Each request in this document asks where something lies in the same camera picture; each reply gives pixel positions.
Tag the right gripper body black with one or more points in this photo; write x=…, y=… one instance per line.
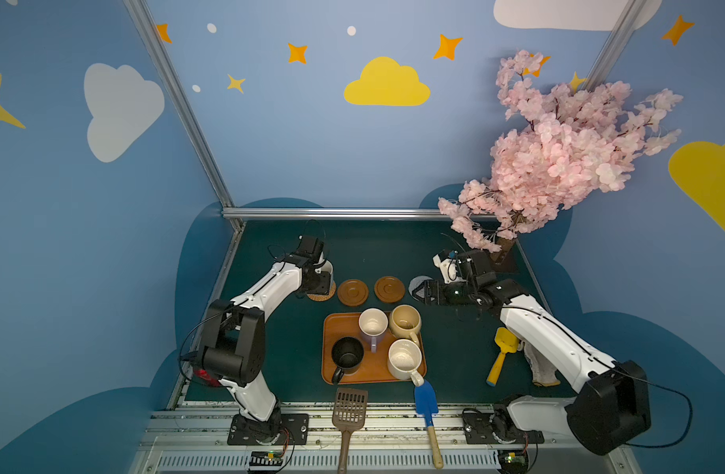
x=437, y=290

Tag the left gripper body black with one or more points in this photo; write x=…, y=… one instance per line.
x=321, y=283

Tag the woven rattan coaster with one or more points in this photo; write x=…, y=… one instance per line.
x=325, y=296

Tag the beige glazed mug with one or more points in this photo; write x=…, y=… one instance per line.
x=405, y=322

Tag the wooden coaster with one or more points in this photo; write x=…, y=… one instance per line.
x=353, y=293
x=389, y=289

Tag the purple mug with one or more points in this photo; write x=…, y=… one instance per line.
x=373, y=324

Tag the black mug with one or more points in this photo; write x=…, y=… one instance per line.
x=347, y=355

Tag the grey woven coaster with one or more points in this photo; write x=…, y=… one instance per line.
x=417, y=282

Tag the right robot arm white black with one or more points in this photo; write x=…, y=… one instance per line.
x=611, y=405

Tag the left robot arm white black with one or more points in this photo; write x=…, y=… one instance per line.
x=232, y=347

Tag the brown wooden tray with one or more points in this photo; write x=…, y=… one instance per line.
x=373, y=368

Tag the yellow toy shovel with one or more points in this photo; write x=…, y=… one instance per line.
x=507, y=343

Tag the white speckled mug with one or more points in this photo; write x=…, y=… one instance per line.
x=403, y=361

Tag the white work glove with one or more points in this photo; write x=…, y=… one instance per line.
x=543, y=372

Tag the brown slotted spatula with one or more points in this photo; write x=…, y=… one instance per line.
x=349, y=415

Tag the red black handheld device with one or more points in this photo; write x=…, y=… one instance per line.
x=203, y=378

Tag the right controller board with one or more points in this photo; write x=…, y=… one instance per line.
x=513, y=462

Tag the controller board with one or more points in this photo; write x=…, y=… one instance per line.
x=265, y=461
x=513, y=462

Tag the pink cherry blossom tree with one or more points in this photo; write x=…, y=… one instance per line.
x=575, y=142

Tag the left controller board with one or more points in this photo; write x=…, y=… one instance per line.
x=265, y=461

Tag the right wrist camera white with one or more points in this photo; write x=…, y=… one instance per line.
x=447, y=265

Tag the tree base plate dark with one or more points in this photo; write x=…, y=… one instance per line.
x=503, y=260

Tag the aluminium frame rail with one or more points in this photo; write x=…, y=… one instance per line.
x=297, y=213

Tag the blue spatula wooden handle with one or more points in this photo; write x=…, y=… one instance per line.
x=426, y=406

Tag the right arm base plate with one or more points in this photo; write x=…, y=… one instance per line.
x=495, y=428

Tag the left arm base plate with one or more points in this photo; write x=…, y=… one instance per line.
x=289, y=429

